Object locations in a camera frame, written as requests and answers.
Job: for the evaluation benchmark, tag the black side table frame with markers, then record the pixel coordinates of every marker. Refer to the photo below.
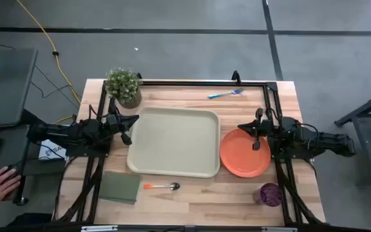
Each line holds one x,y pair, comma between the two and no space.
366,104

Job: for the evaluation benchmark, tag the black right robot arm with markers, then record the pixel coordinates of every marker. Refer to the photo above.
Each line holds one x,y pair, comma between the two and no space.
333,145

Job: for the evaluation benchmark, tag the orange plate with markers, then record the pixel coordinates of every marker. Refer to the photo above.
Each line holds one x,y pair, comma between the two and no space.
243,154

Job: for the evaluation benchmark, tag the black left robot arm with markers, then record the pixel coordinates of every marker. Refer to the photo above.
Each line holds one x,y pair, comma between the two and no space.
60,133

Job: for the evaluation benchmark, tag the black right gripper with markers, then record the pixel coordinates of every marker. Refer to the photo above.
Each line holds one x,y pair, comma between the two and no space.
266,129

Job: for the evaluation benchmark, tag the black computer mouse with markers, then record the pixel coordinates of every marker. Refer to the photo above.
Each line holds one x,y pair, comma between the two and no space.
11,168

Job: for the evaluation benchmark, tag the dark operator desk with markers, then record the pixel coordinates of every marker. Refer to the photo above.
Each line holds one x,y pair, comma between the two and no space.
40,167

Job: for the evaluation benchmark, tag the potted plant in ribbed pot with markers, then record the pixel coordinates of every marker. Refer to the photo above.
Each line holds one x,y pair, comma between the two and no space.
122,85

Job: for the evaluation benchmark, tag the beige plastic tray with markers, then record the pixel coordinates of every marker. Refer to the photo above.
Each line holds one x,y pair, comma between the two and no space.
172,141

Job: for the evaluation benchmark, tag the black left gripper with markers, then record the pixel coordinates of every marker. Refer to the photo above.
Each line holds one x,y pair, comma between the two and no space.
114,124

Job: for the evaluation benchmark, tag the grey desk panel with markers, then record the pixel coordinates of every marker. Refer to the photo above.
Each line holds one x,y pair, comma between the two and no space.
5,87

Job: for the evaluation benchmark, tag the purple plastic cup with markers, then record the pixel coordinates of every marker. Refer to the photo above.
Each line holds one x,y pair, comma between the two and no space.
270,195

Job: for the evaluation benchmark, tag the silver metal bracket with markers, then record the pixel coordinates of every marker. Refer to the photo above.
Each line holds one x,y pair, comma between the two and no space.
279,229
98,228

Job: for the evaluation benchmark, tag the black frame clamp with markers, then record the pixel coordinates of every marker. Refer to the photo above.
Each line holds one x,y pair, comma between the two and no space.
139,76
236,77

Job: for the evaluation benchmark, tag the white printed box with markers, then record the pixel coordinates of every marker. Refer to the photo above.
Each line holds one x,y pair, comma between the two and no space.
51,151

